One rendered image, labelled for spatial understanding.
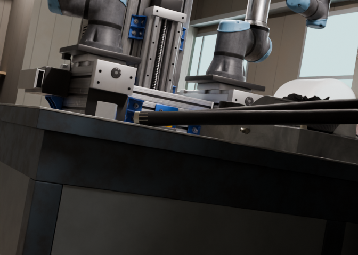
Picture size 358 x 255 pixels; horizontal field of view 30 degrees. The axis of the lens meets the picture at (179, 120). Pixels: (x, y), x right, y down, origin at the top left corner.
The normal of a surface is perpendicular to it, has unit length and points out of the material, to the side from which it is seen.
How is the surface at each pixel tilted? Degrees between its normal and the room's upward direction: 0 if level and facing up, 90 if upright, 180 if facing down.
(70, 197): 90
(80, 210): 90
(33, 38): 90
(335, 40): 90
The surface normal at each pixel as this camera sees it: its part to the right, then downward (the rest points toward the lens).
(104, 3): 0.09, -0.02
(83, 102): -0.89, -0.17
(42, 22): 0.43, 0.04
